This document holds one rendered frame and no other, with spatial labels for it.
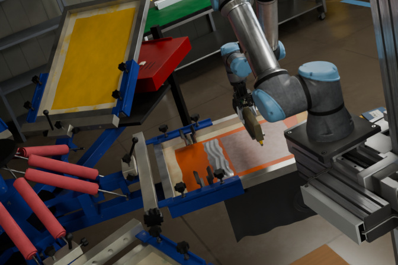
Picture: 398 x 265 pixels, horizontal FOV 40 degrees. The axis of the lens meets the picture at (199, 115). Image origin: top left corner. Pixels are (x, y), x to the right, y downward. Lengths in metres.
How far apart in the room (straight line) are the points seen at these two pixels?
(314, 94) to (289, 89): 0.07
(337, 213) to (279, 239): 1.80
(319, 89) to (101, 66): 1.59
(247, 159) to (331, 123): 0.70
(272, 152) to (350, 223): 0.86
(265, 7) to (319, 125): 0.47
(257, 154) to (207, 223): 1.39
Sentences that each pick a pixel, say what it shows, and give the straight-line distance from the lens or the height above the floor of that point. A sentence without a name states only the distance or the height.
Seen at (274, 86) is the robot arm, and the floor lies 1.48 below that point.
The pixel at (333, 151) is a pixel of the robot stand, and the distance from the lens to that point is 1.71.
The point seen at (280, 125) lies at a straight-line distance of 2.54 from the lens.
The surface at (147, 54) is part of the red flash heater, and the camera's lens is 3.55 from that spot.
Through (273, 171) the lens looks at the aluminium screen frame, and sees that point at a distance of 2.18.
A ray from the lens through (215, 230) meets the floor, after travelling 3.60.
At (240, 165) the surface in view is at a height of 0.95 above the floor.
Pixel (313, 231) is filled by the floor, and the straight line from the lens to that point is 3.39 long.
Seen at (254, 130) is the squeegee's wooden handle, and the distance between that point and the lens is 2.20.
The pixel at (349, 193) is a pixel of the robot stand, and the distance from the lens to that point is 1.66.
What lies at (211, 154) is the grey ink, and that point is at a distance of 2.46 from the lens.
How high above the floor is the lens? 2.17
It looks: 25 degrees down
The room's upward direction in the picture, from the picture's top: 18 degrees counter-clockwise
